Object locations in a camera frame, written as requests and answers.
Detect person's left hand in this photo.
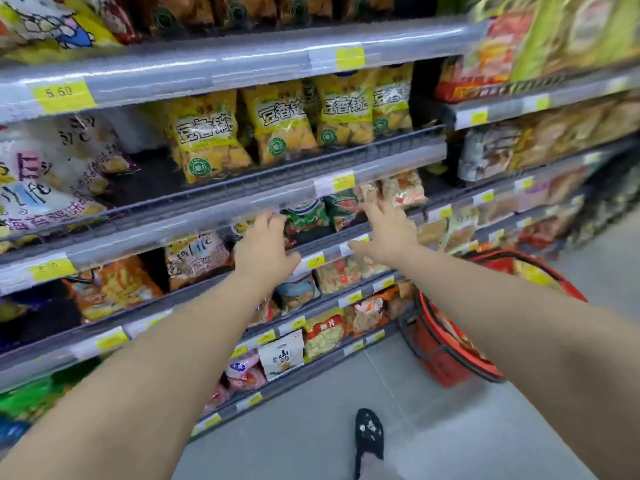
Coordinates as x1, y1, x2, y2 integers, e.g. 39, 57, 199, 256
232, 210, 303, 288

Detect person's right hand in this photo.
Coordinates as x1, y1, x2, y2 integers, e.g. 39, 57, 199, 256
347, 192, 421, 268

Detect red plastic shopping basket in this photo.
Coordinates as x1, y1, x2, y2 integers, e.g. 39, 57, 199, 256
399, 249, 589, 388

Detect row of yellow snack packets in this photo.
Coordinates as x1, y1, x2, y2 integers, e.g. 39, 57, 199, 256
159, 63, 416, 185

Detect grey store shelving unit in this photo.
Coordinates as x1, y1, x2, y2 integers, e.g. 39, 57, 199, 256
0, 0, 640, 441

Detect white printed snack package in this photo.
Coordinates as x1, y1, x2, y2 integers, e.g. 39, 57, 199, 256
0, 152, 109, 233
82, 0, 141, 45
59, 114, 139, 177

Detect white chips bag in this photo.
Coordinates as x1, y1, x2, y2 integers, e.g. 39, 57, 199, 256
0, 0, 123, 63

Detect person's left forearm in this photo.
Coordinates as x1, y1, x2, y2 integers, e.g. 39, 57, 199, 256
0, 272, 286, 480

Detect person's right forearm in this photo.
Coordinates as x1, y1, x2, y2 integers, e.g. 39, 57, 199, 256
395, 244, 640, 480

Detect pale red noodle bag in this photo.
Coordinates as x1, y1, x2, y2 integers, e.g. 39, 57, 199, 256
315, 257, 362, 295
357, 254, 391, 281

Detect tan pastry pack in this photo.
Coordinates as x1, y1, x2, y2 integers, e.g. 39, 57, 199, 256
417, 219, 449, 248

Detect pale prawn cracker bag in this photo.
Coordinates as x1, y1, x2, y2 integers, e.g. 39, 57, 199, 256
381, 169, 429, 208

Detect green blue bag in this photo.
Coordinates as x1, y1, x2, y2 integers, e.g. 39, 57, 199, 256
283, 198, 331, 235

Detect green shrimp print bag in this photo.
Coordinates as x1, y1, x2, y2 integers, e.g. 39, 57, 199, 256
325, 188, 363, 231

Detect orange bag blue badge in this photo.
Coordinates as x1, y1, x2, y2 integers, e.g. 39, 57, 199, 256
249, 299, 281, 325

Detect white red bag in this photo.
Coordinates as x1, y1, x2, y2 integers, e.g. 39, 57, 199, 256
165, 232, 232, 291

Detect white green pastry pack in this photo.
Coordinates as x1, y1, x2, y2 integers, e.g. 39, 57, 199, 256
445, 209, 480, 253

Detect orange white bag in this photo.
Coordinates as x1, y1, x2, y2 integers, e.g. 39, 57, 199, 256
345, 294, 389, 337

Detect pale bag red label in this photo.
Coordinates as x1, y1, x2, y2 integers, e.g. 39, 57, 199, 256
303, 310, 347, 361

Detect white ink drawing bag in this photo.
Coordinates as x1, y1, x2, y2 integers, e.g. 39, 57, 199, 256
257, 330, 306, 381

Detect chocolate pie pack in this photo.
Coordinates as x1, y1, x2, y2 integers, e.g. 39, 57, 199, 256
457, 124, 521, 183

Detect pink wafer pack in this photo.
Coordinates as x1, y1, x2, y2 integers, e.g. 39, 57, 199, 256
517, 182, 551, 213

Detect row of red orange bags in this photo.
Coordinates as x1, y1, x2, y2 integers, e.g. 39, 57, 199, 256
517, 214, 576, 248

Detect yellow brown bread bag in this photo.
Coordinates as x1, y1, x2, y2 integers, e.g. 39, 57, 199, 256
559, 102, 616, 155
509, 114, 566, 171

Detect orange bread pack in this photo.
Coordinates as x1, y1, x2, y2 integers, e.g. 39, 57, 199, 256
547, 169, 589, 203

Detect black slipper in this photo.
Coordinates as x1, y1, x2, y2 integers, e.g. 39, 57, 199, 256
353, 408, 386, 465

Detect red yellow multipack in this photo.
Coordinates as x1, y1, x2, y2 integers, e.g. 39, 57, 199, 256
435, 9, 539, 103

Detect orange brown crisp bag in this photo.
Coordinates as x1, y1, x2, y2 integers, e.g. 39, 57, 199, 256
277, 0, 333, 23
342, 0, 396, 21
135, 0, 216, 31
212, 0, 279, 25

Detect beige trousers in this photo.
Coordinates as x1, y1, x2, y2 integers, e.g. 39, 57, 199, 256
357, 457, 401, 480

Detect assorted colourful chip bags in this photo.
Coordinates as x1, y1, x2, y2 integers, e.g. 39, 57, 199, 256
0, 282, 101, 445

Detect green yellow bag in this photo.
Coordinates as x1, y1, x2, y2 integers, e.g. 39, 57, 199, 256
509, 0, 640, 81

